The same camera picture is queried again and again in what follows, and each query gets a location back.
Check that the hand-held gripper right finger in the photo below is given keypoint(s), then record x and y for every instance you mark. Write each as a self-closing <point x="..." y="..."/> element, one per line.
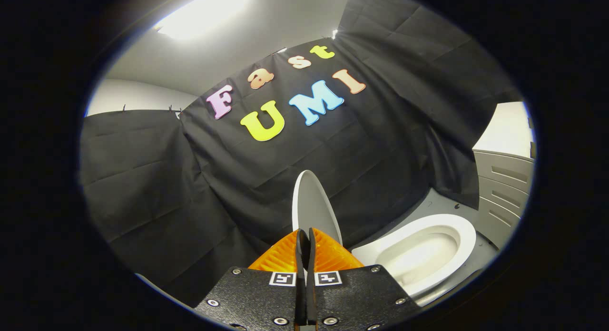
<point x="357" y="295"/>

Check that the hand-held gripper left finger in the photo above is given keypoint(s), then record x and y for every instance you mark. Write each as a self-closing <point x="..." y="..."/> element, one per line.
<point x="257" y="297"/>

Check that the white toilet lid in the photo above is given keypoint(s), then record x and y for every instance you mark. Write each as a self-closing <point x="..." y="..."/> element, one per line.
<point x="316" y="207"/>

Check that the white toilet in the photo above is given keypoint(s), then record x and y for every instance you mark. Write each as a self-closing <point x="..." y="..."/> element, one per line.
<point x="459" y="233"/>

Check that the black backdrop cloth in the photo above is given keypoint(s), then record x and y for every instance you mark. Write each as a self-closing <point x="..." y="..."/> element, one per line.
<point x="214" y="179"/>

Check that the white drawer cabinet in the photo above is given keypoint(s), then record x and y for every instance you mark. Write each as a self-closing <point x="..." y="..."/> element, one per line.
<point x="504" y="188"/>

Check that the large ceiling light panel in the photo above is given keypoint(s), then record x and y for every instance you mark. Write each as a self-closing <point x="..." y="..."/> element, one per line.
<point x="204" y="12"/>

